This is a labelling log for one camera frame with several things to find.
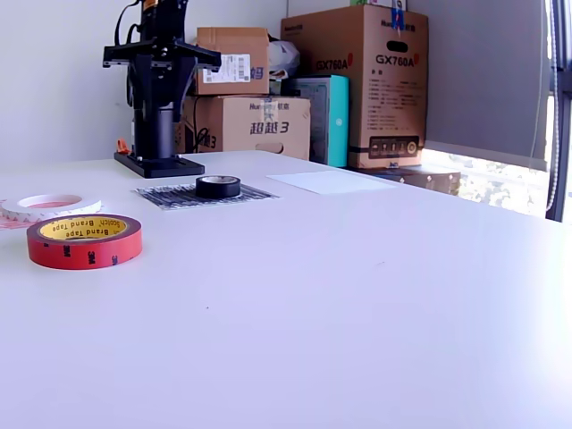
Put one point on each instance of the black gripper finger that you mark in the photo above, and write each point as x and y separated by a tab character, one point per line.
145	80
184	80

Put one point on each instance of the small black tape roll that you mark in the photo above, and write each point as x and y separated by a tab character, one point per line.
219	191

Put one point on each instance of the grey roller blind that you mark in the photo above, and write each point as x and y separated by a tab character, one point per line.
482	80

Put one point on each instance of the large GX760A cardboard box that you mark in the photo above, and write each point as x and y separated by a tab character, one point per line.
402	80

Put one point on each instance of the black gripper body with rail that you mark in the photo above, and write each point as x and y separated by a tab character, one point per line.
125	52

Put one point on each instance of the Huntkey cardboard carton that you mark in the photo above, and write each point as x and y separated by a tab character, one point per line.
241	111

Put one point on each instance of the wide white tape roll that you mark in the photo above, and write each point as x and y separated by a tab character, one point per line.
67	210

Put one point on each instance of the black and teal carton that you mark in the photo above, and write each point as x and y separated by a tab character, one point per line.
337	120

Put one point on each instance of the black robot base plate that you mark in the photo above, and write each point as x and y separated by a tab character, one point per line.
170	169

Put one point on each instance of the white plastic bag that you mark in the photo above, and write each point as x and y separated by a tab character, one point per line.
283	56

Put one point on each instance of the black scribbled paper sheet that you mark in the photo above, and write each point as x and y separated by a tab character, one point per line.
156	196

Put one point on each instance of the orange table clamp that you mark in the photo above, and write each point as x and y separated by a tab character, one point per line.
121	146

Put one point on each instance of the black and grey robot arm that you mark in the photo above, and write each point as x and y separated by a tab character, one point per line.
154	134

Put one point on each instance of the red scribbled paper sheet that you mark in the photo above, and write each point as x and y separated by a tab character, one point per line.
56	205

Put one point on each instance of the long black printed box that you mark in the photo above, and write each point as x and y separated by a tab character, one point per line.
424	179

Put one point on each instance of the cardboard box with shipping label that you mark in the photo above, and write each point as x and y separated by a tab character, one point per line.
241	40

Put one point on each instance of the blank white paper sheet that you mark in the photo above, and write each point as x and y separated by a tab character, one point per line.
330	182

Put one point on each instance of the red 3M tape roll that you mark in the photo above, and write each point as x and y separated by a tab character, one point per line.
89	254

